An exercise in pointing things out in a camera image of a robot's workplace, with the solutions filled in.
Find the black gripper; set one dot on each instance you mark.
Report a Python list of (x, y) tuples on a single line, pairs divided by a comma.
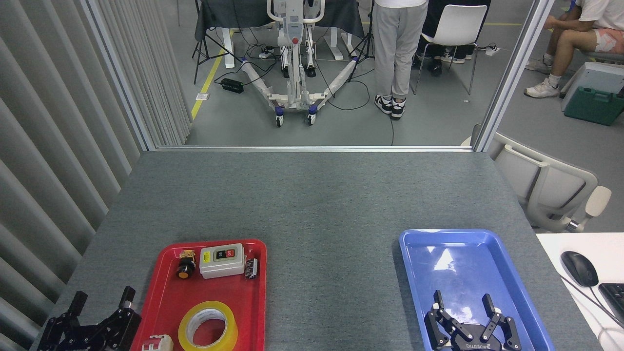
[(477, 341), (85, 341)]

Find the yellow tape roll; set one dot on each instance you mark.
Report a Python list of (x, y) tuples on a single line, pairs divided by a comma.
[(229, 319)]

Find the blue plastic tray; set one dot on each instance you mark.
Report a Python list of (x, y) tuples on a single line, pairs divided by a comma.
[(468, 278)]

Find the white red block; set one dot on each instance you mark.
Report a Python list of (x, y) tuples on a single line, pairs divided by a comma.
[(158, 343)]

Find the white side table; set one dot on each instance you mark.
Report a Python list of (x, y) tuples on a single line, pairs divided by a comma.
[(565, 302)]

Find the black orange push button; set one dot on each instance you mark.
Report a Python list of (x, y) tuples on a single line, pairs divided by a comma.
[(185, 268)]

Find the black computer mouse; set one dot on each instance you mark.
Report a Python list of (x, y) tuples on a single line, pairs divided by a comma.
[(579, 269)]

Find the red plastic tray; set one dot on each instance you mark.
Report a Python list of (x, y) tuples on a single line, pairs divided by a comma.
[(214, 292)]

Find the black keyboard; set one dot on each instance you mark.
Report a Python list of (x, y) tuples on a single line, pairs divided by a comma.
[(615, 300)]

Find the grey white office chair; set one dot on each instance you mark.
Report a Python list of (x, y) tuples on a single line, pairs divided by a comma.
[(541, 180)]

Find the grey vertical blind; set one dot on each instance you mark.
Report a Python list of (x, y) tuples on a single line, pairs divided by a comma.
[(58, 122)]

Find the green plastic case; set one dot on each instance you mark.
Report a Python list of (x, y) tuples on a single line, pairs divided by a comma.
[(592, 107)]

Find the white power strip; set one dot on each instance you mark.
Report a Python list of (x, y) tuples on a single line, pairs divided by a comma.
[(265, 54), (492, 50)]

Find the grey white box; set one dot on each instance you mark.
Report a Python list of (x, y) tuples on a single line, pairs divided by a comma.
[(599, 75)]

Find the black power adapter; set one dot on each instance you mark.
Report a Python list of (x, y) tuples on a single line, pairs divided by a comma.
[(232, 86)]

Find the black tripod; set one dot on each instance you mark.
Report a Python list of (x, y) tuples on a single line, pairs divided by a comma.
[(363, 48), (201, 46)]

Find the seated person in black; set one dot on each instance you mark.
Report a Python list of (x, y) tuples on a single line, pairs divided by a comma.
[(446, 9)]

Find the white wheeled stand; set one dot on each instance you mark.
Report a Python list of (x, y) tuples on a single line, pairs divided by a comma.
[(294, 48)]

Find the table with black cloth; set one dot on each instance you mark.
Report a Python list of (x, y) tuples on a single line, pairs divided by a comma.
[(243, 12)]

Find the white two-button switch box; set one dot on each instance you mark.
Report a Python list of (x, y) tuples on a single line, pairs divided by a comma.
[(222, 265)]

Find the silver frame rail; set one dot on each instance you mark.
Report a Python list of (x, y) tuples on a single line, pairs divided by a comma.
[(312, 148)]

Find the silver frame post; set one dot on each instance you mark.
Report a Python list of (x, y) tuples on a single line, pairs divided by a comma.
[(516, 68), (119, 73)]

